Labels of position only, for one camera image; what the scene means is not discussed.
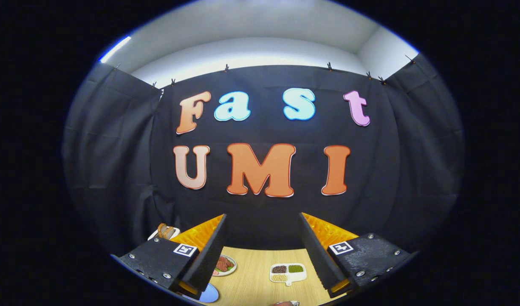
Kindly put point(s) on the beige plate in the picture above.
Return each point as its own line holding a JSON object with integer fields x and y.
{"x": 232, "y": 261}

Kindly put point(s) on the brown grilled meat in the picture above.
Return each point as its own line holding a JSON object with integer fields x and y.
{"x": 223, "y": 263}

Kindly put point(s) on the blue plate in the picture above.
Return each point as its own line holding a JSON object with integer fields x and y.
{"x": 210, "y": 294}

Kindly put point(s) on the pile of yellow beans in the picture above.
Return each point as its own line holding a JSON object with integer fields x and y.
{"x": 279, "y": 277}

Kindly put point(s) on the ceiling light panel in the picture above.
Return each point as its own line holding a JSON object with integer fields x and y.
{"x": 115, "y": 49}

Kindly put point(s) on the white toaster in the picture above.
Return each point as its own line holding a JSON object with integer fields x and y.
{"x": 176, "y": 231}

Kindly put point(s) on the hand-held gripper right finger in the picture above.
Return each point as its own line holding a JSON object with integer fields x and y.
{"x": 319, "y": 259}

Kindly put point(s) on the pile of green beans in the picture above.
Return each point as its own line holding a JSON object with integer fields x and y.
{"x": 296, "y": 268}

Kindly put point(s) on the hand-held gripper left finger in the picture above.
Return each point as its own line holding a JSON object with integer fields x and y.
{"x": 209, "y": 259}

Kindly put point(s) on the pile of brown beans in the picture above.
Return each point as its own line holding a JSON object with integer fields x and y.
{"x": 279, "y": 269}

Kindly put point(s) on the toast bread slice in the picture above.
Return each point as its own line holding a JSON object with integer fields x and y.
{"x": 170, "y": 233}
{"x": 162, "y": 230}

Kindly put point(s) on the white divided dish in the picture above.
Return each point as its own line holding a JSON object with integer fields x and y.
{"x": 297, "y": 277}

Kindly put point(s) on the row of black cloth clips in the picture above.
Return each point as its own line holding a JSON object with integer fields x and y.
{"x": 329, "y": 66}

